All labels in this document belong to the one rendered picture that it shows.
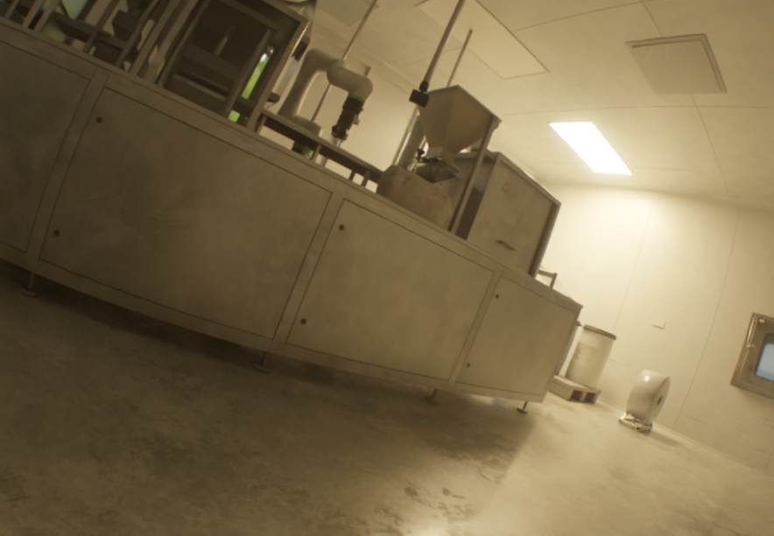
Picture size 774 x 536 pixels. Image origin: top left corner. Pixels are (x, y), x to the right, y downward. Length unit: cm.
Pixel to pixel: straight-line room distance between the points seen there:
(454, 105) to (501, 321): 113
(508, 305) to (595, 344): 246
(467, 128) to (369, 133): 261
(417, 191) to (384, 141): 302
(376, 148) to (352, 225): 321
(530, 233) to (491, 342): 72
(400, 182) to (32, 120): 142
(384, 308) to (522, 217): 109
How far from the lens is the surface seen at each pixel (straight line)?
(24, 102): 147
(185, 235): 138
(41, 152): 143
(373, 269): 160
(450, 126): 211
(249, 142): 139
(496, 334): 217
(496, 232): 226
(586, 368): 452
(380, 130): 473
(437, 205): 183
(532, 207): 247
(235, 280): 143
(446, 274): 181
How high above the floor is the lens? 56
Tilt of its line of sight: 3 degrees up
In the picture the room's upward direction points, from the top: 22 degrees clockwise
